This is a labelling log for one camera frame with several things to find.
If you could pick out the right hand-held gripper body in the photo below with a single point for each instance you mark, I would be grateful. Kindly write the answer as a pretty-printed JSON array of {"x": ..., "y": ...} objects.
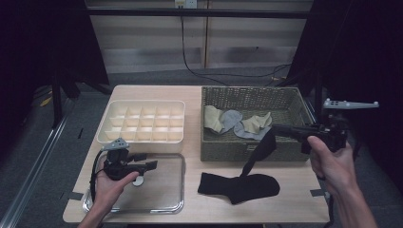
[{"x": 335, "y": 136}]

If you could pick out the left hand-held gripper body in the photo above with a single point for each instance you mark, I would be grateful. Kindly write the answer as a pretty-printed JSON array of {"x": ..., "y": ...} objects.
[{"x": 118, "y": 167}]

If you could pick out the cream divided storage box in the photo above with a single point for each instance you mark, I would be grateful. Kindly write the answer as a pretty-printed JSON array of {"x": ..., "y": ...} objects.
[{"x": 139, "y": 147}]

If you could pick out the clear lid with white knob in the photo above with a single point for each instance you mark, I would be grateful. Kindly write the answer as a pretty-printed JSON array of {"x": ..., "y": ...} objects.
[{"x": 164, "y": 190}]

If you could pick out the black sock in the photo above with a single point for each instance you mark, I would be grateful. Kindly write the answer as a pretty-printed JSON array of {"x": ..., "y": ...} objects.
[
  {"x": 263, "y": 150},
  {"x": 237, "y": 188}
]

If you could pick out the beige sock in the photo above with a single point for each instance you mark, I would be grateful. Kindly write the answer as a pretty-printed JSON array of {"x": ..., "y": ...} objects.
[
  {"x": 212, "y": 118},
  {"x": 258, "y": 124}
]

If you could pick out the green woven basket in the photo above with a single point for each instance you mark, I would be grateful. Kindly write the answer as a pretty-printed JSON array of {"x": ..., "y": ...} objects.
[{"x": 228, "y": 152}]

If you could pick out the person's left hand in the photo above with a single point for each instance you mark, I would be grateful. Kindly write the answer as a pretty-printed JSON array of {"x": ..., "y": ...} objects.
[{"x": 109, "y": 193}]

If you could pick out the person's right hand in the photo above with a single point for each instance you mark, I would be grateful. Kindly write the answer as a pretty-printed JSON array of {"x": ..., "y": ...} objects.
[{"x": 337, "y": 171}]

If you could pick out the black metal stand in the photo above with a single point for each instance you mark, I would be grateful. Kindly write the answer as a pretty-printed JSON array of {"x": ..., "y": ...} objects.
[{"x": 318, "y": 91}]

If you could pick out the grey tape strip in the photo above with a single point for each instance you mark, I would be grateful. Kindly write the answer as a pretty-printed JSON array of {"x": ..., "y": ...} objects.
[
  {"x": 318, "y": 192},
  {"x": 75, "y": 195}
]

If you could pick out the black curtain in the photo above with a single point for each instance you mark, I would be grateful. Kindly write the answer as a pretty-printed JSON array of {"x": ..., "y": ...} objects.
[
  {"x": 364, "y": 47},
  {"x": 25, "y": 47}
]

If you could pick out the small yellow object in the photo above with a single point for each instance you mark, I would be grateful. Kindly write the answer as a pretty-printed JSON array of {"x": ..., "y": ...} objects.
[{"x": 46, "y": 101}]

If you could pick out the light wooden shelf unit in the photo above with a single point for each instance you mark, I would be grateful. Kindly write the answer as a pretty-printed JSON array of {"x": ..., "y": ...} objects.
[{"x": 142, "y": 38}]

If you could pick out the black horizontal bar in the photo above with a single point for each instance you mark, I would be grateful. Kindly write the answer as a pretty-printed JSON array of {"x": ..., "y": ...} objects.
[{"x": 142, "y": 12}]

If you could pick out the aluminium floor rail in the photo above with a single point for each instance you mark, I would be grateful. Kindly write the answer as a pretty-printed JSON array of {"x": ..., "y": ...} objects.
[
  {"x": 313, "y": 109},
  {"x": 50, "y": 139}
]

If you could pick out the white wall socket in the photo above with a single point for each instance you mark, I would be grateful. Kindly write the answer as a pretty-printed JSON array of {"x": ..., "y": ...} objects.
[{"x": 186, "y": 3}]

